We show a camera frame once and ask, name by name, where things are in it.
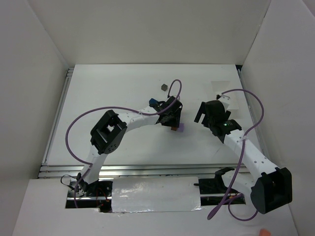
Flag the purple wood cube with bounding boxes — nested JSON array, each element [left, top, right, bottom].
[[178, 123, 185, 132]]

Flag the blue castle arch block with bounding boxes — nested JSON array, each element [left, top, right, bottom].
[[149, 98, 158, 106]]

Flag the white perforated box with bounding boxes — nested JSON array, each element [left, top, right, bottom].
[[201, 81, 240, 111]]

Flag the grey wood cube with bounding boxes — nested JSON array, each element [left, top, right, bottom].
[[161, 84, 168, 91]]

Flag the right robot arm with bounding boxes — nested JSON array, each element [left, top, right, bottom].
[[194, 100, 292, 214]]

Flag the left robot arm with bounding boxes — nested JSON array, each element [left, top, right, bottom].
[[76, 96, 183, 196]]

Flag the silver foil tape sheet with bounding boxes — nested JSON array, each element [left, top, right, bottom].
[[111, 177, 201, 213]]

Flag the orange object at corner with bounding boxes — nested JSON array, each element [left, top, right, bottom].
[[259, 229, 271, 236]]

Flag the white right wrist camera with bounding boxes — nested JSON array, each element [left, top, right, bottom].
[[216, 94, 231, 110]]

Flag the aluminium front rail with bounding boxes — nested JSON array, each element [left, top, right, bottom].
[[38, 163, 270, 178]]

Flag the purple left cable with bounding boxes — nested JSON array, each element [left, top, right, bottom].
[[65, 79, 183, 208]]

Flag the left aluminium side rail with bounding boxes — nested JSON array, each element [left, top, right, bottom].
[[41, 67, 74, 166]]

